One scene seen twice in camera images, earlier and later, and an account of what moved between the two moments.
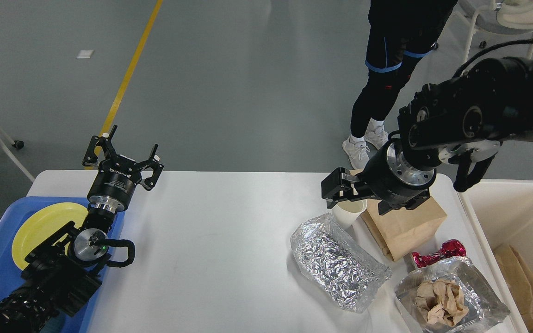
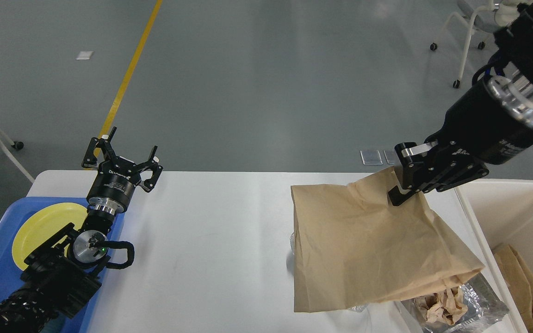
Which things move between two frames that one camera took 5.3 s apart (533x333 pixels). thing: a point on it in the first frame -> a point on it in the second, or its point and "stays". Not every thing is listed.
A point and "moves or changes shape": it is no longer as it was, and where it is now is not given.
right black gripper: (388, 175) -> (494, 121)
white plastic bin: (528, 215) stays
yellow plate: (42, 223) stays
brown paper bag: (400, 231) moves or changes shape
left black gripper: (112, 190) stays
